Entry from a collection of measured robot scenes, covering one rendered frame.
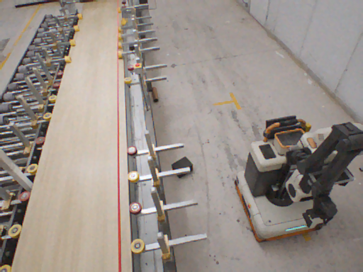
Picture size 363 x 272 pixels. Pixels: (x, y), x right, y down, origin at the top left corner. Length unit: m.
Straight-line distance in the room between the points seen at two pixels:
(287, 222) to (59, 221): 1.79
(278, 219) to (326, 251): 0.55
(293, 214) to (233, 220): 0.56
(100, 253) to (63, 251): 0.23
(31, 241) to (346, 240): 2.56
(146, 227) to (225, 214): 0.97
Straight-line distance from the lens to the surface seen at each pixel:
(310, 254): 2.65
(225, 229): 2.55
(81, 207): 1.81
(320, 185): 1.40
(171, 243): 1.61
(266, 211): 2.37
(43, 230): 1.86
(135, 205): 1.68
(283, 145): 1.99
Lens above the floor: 2.36
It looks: 47 degrees down
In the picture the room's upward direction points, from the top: 6 degrees counter-clockwise
